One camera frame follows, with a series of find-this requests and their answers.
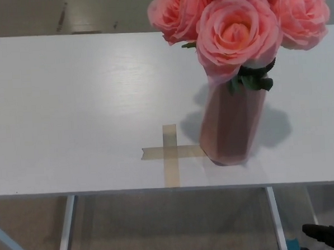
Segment light blue metal frame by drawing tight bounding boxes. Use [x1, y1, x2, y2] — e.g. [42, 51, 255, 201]
[0, 212, 41, 250]

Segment pink faceted ceramic vase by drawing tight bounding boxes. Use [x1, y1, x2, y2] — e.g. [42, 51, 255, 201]
[195, 77, 272, 167]

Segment blue floor tape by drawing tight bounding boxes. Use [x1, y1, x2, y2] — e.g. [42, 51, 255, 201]
[285, 237, 301, 250]

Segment pink rose bouquet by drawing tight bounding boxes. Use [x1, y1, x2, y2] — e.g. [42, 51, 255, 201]
[146, 0, 334, 100]

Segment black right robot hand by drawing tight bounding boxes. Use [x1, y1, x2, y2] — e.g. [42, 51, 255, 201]
[301, 221, 334, 250]

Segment thin white table leg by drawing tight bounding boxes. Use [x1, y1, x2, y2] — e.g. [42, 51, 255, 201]
[305, 184, 320, 225]

